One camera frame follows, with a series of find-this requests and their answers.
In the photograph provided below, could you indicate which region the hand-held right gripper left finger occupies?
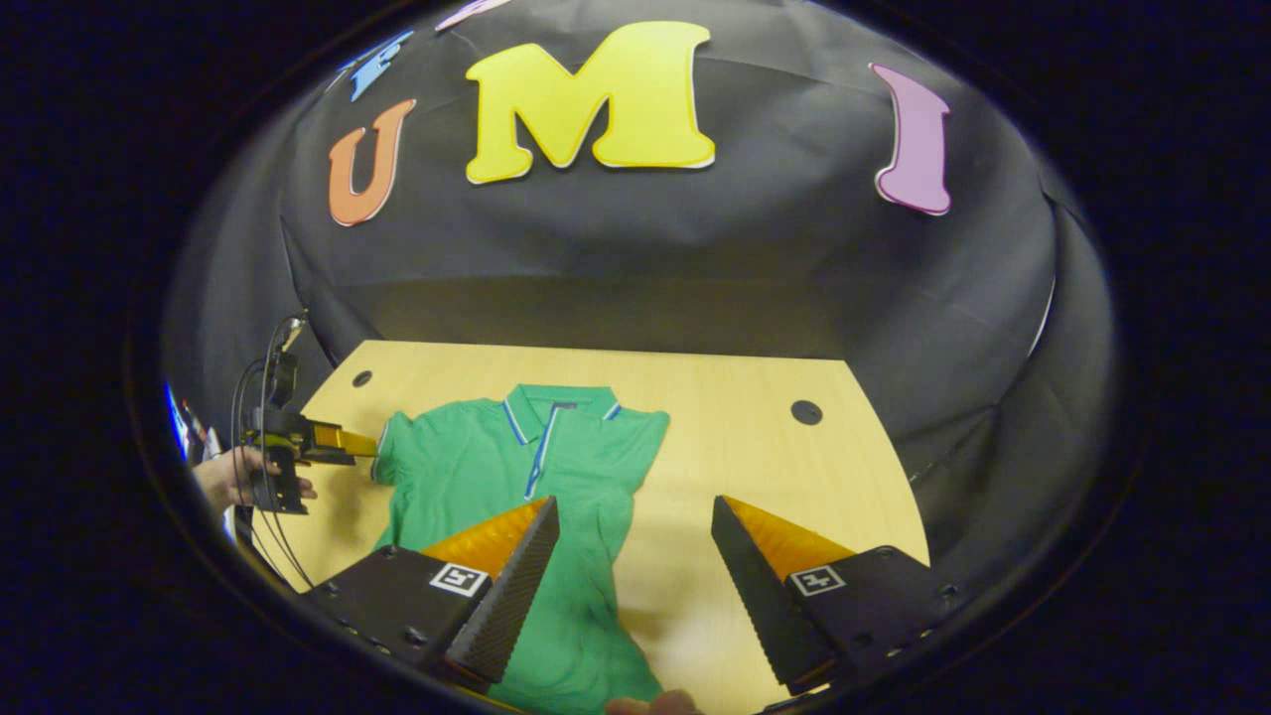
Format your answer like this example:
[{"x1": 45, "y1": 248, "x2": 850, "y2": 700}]
[{"x1": 298, "y1": 495, "x2": 560, "y2": 694}]

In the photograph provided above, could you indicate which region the green T-shirt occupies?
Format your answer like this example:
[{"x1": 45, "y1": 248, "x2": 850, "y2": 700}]
[{"x1": 370, "y1": 383, "x2": 671, "y2": 715}]

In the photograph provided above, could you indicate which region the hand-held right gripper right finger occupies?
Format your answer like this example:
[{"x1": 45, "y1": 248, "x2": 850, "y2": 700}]
[{"x1": 710, "y1": 495, "x2": 959, "y2": 696}]

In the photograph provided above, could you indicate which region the black cable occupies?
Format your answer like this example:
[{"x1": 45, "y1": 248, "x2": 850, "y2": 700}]
[{"x1": 230, "y1": 313, "x2": 319, "y2": 589}]

